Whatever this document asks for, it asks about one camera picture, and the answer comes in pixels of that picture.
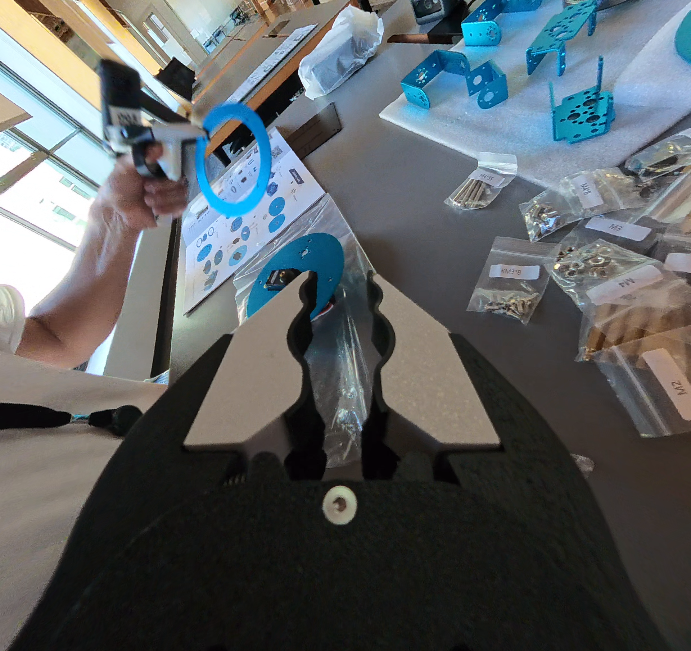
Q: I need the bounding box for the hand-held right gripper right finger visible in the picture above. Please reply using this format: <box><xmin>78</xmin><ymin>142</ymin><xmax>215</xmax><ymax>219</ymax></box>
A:
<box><xmin>361</xmin><ymin>272</ymin><xmax>503</xmax><ymax>476</ymax></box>

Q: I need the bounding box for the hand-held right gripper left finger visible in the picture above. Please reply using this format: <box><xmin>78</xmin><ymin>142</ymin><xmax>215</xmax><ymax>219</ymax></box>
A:
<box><xmin>182</xmin><ymin>270</ymin><xmax>327</xmax><ymax>479</ymax></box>

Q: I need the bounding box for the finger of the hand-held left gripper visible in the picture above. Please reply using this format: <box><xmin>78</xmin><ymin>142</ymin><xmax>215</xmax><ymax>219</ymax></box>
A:
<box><xmin>162</xmin><ymin>121</ymin><xmax>210</xmax><ymax>147</ymax></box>

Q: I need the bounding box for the blue round plate with servo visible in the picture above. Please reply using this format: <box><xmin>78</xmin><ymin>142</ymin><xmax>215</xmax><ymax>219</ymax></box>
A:
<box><xmin>247</xmin><ymin>233</ymin><xmax>345</xmax><ymax>320</ymax></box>

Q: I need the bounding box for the clear plastic bag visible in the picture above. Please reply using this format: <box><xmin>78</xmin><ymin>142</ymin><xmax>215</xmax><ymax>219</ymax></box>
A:
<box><xmin>232</xmin><ymin>192</ymin><xmax>381</xmax><ymax>471</ymax></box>

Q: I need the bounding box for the person's left forearm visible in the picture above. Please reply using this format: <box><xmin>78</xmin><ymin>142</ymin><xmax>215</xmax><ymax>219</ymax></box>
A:
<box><xmin>15</xmin><ymin>198</ymin><xmax>144</xmax><ymax>369</ymax></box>

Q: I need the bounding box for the office desk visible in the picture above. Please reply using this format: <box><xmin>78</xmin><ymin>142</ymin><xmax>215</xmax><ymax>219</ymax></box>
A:
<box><xmin>191</xmin><ymin>0</ymin><xmax>360</xmax><ymax>155</ymax></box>

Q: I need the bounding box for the grey desk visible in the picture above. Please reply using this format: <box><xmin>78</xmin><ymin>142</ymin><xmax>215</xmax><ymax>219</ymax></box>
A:
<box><xmin>153</xmin><ymin>0</ymin><xmax>691</xmax><ymax>636</ymax></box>

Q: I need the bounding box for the person's left hand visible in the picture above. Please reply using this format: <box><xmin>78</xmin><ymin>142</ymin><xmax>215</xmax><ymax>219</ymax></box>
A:
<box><xmin>89</xmin><ymin>144</ymin><xmax>191</xmax><ymax>231</ymax></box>

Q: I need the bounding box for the open printed instruction manual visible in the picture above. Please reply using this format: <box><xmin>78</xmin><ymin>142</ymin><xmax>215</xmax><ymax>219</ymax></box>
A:
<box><xmin>181</xmin><ymin>127</ymin><xmax>327</xmax><ymax>317</ymax></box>

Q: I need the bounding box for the long printed paper sheet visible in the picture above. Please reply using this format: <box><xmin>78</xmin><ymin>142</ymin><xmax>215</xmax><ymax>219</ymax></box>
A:
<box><xmin>229</xmin><ymin>24</ymin><xmax>319</xmax><ymax>104</ymax></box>

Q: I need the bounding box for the pile of small hardware bags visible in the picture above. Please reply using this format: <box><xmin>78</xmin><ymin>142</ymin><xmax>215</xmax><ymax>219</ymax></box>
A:
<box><xmin>444</xmin><ymin>128</ymin><xmax>691</xmax><ymax>438</ymax></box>

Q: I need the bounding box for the large window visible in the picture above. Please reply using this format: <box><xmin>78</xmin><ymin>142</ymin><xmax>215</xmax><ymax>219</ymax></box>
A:
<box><xmin>0</xmin><ymin>55</ymin><xmax>117</xmax><ymax>306</ymax></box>

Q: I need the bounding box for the white plastic wrapped block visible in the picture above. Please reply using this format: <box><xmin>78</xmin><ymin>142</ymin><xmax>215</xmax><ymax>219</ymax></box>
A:
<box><xmin>298</xmin><ymin>5</ymin><xmax>385</xmax><ymax>100</ymax></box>

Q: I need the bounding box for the person's light shirt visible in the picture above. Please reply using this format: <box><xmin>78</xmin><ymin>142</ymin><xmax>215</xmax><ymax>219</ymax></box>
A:
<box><xmin>0</xmin><ymin>284</ymin><xmax>169</xmax><ymax>651</ymax></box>

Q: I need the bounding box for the white foam sheet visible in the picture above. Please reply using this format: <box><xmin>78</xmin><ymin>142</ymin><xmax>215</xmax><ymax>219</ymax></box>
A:
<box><xmin>379</xmin><ymin>0</ymin><xmax>691</xmax><ymax>188</ymax></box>

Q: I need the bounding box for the black desk cable cover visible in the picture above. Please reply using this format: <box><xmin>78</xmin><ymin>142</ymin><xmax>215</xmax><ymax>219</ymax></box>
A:
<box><xmin>289</xmin><ymin>103</ymin><xmax>343</xmax><ymax>158</ymax></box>

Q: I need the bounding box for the black lanyard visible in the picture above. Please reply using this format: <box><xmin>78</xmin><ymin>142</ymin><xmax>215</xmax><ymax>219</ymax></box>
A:
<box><xmin>0</xmin><ymin>403</ymin><xmax>144</xmax><ymax>437</ymax></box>

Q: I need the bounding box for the small blue U bracket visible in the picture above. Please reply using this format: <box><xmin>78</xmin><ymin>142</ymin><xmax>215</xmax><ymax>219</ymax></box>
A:
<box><xmin>467</xmin><ymin>60</ymin><xmax>509</xmax><ymax>110</ymax></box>

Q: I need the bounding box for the blue box servo bracket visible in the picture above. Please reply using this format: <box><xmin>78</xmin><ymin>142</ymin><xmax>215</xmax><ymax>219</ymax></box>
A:
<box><xmin>549</xmin><ymin>56</ymin><xmax>617</xmax><ymax>146</ymax></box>

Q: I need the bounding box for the blue perforated flat bracket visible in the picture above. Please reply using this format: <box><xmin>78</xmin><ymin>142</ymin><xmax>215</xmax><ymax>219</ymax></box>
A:
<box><xmin>526</xmin><ymin>0</ymin><xmax>598</xmax><ymax>77</ymax></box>

